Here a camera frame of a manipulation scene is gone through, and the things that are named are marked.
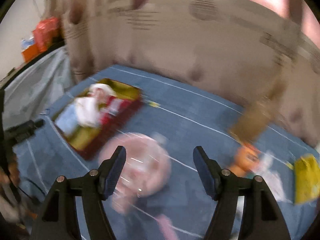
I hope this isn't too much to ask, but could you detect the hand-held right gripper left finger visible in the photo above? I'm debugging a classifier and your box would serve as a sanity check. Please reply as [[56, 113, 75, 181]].
[[30, 145, 127, 240]]

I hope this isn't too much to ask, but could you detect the white plastic bag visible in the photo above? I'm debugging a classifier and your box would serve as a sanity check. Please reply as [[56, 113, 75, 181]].
[[4, 47, 73, 131]]

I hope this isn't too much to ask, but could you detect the white sock with red trim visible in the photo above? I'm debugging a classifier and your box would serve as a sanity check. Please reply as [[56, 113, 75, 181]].
[[99, 97, 123, 121]]

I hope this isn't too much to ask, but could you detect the red metal tin box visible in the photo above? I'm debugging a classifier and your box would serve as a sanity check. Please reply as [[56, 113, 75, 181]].
[[53, 78, 145, 161]]

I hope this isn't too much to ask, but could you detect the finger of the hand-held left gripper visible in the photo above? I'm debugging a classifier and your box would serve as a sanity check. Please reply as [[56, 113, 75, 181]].
[[5, 119, 45, 143]]

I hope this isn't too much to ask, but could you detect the long white sock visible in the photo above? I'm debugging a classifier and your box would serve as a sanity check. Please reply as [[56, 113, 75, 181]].
[[74, 97, 103, 128]]

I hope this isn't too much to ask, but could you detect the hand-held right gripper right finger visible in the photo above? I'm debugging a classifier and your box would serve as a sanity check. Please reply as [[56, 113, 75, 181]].
[[193, 146, 292, 240]]

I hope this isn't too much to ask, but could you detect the orange big-eyed toy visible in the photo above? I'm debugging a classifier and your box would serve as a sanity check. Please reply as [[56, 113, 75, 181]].
[[229, 142, 262, 178]]

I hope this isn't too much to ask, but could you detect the pink ceramic mug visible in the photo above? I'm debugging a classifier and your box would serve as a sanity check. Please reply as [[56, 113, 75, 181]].
[[99, 132, 173, 214]]

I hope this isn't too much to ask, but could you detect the light blue towel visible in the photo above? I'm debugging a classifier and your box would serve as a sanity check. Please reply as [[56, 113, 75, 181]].
[[56, 104, 81, 136]]

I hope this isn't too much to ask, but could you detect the orange plastic bag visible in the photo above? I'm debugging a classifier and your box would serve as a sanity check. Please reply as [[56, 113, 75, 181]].
[[32, 17, 61, 53]]

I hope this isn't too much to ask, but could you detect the blue checked tablecloth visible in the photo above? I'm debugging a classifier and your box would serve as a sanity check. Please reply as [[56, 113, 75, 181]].
[[10, 64, 320, 240]]

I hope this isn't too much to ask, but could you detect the brown paper bag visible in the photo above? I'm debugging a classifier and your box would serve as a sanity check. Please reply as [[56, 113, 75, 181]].
[[228, 79, 289, 143]]

